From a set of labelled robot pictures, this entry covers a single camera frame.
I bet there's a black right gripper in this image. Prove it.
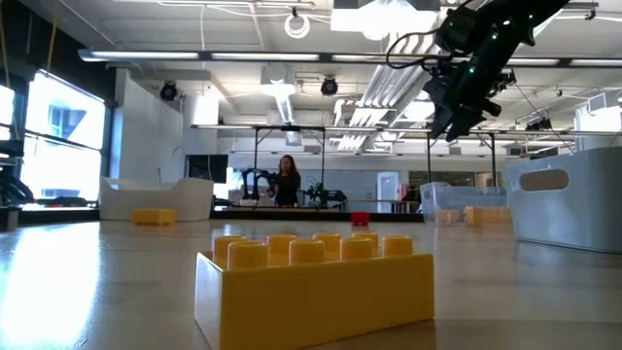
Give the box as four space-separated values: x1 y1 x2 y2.
421 62 504 143

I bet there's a yellow building block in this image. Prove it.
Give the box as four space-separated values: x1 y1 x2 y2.
131 208 178 227
194 231 436 350
434 209 461 226
464 206 512 227

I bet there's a clear plastic bin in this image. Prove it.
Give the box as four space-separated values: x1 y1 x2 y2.
419 181 512 228

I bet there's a white door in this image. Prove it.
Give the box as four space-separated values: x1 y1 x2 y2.
376 170 400 214

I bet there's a pale grey plastic bin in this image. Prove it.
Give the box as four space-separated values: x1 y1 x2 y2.
502 146 622 255

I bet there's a person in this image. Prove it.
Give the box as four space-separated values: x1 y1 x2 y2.
271 154 302 208

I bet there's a black monitor screen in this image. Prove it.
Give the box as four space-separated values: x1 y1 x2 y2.
185 154 229 185

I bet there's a white plastic bin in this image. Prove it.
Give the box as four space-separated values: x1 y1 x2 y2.
99 176 216 223

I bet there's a long linear light fixture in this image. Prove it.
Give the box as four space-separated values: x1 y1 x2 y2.
77 47 622 69

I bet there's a large bright window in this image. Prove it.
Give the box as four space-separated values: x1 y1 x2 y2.
21 69 107 204

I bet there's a black metal gantry frame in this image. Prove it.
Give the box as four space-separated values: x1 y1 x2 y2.
252 124 328 189
426 128 498 187

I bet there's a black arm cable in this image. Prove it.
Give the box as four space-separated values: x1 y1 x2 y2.
386 27 442 72

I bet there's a black aluminium frame rail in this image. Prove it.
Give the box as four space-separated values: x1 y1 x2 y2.
211 208 425 224
0 206 102 228

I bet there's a white coiled cable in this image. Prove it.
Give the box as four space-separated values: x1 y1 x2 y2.
284 13 311 40

